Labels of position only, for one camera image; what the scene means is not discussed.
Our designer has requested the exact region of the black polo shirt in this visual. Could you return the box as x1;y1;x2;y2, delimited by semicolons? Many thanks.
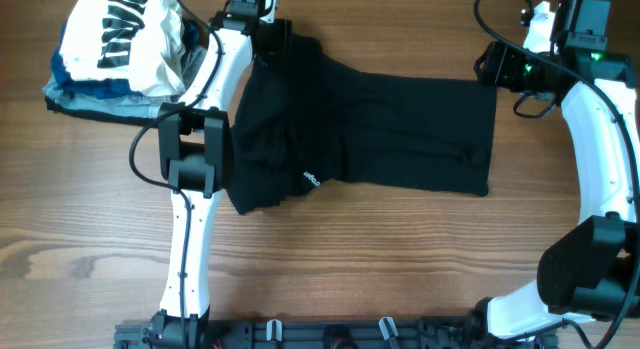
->
227;35;497;214

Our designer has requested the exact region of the black folded garment under pile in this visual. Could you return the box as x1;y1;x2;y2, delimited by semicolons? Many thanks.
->
44;97;151;127

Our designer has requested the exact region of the light blue denim garment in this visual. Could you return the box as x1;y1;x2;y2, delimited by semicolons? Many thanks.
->
43;39;207;119

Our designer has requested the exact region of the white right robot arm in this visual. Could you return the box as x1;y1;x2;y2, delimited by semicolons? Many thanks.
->
466;41;639;345

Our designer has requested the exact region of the white shirt with black print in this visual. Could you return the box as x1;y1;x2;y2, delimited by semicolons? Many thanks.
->
59;0;186;97

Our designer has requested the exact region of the blue folded garment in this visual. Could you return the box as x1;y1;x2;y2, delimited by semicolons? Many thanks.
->
51;19;201;99

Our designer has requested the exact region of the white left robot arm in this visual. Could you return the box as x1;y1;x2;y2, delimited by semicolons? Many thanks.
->
114;12;292;348

